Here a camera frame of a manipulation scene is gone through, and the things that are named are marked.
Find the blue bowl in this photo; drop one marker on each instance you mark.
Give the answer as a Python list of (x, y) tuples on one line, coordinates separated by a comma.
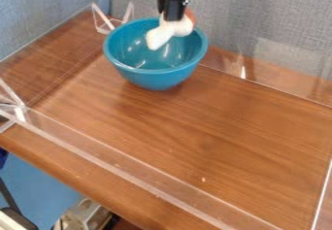
[(153, 69)]

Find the clear acrylic tray walls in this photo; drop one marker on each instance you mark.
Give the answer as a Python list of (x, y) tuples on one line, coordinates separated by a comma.
[(225, 153)]

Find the white power strip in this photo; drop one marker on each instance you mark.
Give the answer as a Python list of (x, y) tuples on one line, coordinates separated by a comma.
[(86, 215)]

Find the black stand leg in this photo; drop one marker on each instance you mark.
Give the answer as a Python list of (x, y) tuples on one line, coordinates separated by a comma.
[(12, 220)]

